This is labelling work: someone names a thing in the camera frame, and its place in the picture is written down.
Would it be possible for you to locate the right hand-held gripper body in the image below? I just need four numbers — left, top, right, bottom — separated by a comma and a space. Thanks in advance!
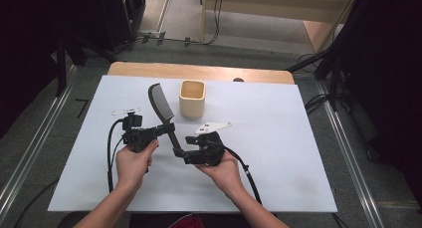
193, 121, 232, 166

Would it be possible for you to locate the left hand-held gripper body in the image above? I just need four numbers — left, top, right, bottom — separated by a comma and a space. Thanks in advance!
111, 107, 157, 153

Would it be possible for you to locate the dark long-handled comb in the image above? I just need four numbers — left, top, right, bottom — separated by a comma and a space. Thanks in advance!
147, 83, 183, 154

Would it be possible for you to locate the person's right hand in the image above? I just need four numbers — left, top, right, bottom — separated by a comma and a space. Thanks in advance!
195, 150, 245, 197

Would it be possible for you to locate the person's left hand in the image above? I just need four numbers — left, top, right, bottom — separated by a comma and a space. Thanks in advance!
114, 138, 159, 191

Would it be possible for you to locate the beige square cup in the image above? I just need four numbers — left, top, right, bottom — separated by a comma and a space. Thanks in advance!
178, 80, 207, 118

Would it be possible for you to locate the white board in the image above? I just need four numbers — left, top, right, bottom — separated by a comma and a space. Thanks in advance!
47, 75, 338, 213

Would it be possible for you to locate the wooden table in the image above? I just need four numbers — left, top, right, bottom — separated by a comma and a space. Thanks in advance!
107, 62, 296, 86

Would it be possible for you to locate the person's black and red clothing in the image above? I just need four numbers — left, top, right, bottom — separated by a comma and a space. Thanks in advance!
128, 212, 277, 228

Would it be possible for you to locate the black metal stand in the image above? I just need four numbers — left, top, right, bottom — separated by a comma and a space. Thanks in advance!
54, 32, 117, 97
287, 48, 346, 113

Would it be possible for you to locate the black equipment cabinet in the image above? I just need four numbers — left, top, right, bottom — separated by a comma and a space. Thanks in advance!
99, 0, 147, 52

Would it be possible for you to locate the light wooden platform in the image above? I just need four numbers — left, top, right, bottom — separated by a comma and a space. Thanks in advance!
201, 0, 361, 54

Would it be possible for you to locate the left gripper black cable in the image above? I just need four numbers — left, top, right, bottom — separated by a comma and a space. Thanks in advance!
106, 118, 125, 193

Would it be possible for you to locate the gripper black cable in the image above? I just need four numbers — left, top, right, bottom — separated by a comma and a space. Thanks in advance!
106, 118, 125, 193
223, 146, 263, 206

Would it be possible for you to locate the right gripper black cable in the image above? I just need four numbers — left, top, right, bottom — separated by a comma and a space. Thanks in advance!
223, 146, 263, 206

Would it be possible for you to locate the metal floor rail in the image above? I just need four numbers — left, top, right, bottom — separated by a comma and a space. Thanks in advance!
315, 80, 387, 228
0, 65, 79, 219

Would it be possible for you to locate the black floor cable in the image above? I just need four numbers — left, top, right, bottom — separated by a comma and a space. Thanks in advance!
304, 93, 332, 116
13, 178, 60, 228

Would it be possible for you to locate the black hanging cable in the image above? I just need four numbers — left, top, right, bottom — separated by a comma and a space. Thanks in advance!
198, 0, 224, 46

